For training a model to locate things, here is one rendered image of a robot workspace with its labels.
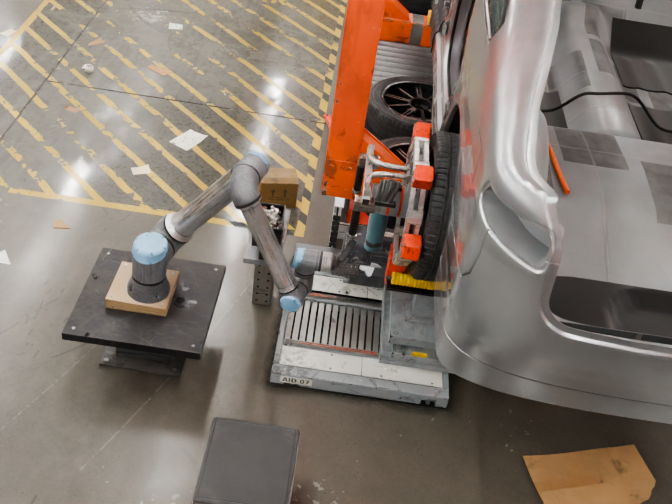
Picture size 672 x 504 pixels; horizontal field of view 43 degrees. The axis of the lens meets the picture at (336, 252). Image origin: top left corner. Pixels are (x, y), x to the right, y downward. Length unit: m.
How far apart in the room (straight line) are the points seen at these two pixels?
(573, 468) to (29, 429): 2.36
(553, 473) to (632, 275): 0.96
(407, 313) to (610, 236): 1.05
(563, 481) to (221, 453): 1.54
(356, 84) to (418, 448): 1.66
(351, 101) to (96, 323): 1.52
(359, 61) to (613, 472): 2.16
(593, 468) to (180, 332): 1.93
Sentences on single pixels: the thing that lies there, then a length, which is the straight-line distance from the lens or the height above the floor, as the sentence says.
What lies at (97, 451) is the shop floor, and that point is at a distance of 3.77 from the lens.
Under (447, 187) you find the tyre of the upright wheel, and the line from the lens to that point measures 3.47.
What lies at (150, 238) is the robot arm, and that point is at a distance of 3.78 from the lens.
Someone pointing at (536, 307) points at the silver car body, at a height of 1.26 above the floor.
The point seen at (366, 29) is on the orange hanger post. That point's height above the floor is 1.43.
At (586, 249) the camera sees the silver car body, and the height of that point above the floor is 0.95.
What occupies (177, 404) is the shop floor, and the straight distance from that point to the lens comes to 3.92.
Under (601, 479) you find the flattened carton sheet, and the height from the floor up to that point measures 0.01.
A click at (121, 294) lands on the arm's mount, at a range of 3.91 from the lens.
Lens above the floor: 2.97
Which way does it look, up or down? 38 degrees down
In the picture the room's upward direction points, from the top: 9 degrees clockwise
